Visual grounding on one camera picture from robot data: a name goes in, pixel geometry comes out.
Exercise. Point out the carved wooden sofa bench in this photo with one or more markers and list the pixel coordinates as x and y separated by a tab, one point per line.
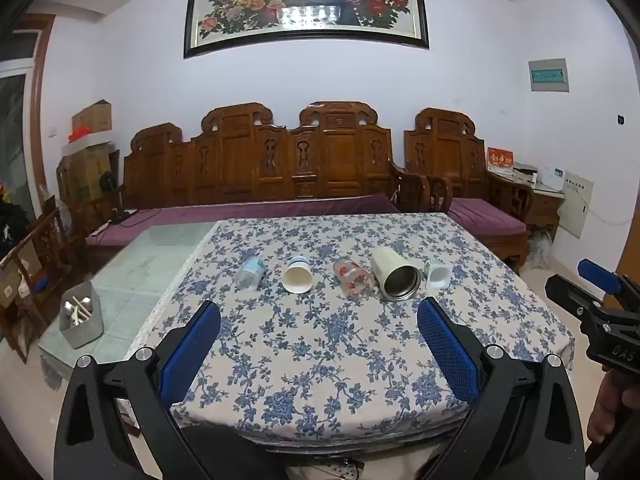
240	160

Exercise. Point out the cream metal cup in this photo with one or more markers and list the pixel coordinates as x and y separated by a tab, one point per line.
387	265

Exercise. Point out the wooden side table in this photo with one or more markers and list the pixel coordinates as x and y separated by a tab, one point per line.
545	207

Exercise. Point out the small brown cardboard box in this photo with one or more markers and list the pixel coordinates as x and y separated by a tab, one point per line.
93	117

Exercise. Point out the green glass-top table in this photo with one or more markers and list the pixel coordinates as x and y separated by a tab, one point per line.
132	270

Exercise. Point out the short purple seat cushion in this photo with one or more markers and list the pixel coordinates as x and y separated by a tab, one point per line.
485	215

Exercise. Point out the long purple seat cushion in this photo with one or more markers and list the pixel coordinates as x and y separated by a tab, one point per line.
250	215

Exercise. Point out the grey utensil holder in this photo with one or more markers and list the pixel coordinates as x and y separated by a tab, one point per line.
82	330

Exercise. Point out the small white plastic cup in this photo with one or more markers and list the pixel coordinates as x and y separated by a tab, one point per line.
436	276

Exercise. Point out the person's right hand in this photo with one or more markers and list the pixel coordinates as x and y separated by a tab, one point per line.
602	410

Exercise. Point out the small clear plastic bottle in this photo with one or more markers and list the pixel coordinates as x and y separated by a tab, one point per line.
250	271

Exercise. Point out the white flat box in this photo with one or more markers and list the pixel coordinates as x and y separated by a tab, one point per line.
87	141

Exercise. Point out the black standing fan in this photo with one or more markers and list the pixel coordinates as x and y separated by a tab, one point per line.
109	182

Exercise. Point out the red greeting card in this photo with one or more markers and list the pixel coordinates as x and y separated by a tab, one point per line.
500	158

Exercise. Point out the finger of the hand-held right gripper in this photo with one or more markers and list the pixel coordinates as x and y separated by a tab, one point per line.
600	274
567	290

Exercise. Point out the large brown cardboard box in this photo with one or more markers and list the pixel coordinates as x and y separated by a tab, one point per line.
85	175

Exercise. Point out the white spoon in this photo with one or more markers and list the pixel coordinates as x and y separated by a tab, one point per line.
70	316

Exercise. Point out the wooden side chair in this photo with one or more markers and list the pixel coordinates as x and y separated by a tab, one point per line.
45	255

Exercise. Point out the carved wooden armchair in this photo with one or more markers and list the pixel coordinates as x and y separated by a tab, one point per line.
450	155

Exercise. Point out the white wall panel box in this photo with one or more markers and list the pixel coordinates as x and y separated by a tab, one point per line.
548	75

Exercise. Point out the brown door frame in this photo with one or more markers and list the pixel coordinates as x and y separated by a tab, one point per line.
40	110

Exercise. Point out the clear plastic bag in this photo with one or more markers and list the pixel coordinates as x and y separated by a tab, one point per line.
541	250

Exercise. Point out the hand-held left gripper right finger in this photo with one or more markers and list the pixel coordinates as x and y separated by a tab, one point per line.
447	355

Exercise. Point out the red floral glass cup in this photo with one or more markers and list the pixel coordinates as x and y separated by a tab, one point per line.
352	276

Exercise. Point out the blue floral tablecloth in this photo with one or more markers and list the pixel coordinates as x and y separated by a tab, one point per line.
310	360

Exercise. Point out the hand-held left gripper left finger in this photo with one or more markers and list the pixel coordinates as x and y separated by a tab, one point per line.
192	350

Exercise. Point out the framed peacock flower painting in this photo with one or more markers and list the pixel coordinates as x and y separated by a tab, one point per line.
305	5

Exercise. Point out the wooden chopsticks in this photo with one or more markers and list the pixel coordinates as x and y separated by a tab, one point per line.
80	306

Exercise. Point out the white paper cup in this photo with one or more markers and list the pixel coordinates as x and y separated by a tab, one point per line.
297	277

